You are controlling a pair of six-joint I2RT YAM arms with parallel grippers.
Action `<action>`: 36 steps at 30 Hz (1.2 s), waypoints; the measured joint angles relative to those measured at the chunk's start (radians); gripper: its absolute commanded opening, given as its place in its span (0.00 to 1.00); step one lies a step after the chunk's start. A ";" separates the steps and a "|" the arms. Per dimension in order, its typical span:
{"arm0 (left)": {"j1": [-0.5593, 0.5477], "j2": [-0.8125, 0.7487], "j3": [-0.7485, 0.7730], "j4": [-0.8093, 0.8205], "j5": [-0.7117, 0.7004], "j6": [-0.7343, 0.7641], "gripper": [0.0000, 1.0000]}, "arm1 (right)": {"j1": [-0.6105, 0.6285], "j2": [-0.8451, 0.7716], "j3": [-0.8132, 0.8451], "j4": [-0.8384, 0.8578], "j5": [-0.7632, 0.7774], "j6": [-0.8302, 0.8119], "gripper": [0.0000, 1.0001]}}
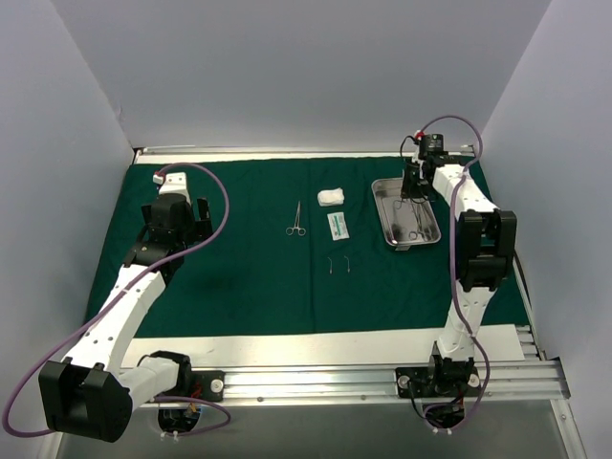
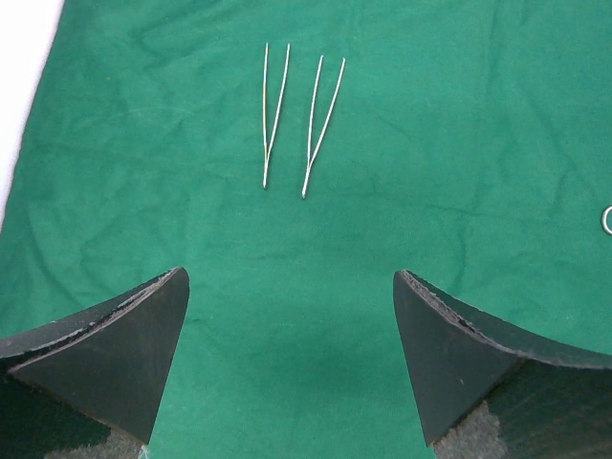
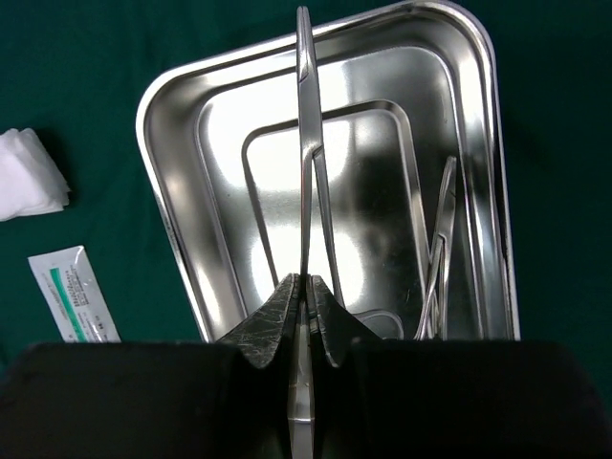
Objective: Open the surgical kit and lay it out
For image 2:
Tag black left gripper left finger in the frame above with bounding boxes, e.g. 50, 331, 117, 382
1, 267, 189, 458

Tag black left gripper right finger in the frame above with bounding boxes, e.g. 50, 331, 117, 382
393, 271, 611, 458

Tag steel surgical scissors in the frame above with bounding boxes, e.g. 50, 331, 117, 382
601, 206, 612, 235

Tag thin steel tweezers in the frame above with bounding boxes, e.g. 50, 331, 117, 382
301, 55, 346, 200
262, 44, 291, 189

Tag dark green surgical cloth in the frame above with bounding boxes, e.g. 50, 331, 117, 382
1, 1, 611, 458

